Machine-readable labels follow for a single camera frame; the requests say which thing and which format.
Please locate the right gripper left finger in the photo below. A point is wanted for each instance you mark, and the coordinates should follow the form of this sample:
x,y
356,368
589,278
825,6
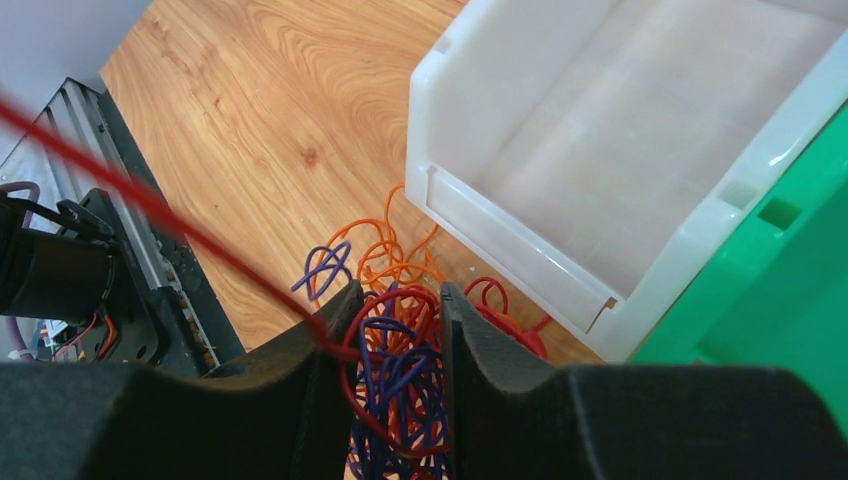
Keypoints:
x,y
277,412

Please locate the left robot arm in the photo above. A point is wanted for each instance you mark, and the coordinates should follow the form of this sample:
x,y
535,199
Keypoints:
x,y
76,263

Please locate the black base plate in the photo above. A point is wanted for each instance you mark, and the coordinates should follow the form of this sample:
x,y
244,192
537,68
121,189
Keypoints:
x,y
198,336

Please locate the aluminium frame rail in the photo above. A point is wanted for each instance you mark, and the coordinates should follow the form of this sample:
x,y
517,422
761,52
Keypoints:
x,y
58,158

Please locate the white plastic bin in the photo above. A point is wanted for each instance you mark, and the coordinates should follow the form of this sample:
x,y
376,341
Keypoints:
x,y
598,153

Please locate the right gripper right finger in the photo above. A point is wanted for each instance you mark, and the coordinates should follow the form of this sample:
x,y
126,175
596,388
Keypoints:
x,y
513,415

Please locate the green plastic bin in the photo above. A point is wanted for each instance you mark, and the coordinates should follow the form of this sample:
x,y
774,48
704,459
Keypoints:
x,y
775,293

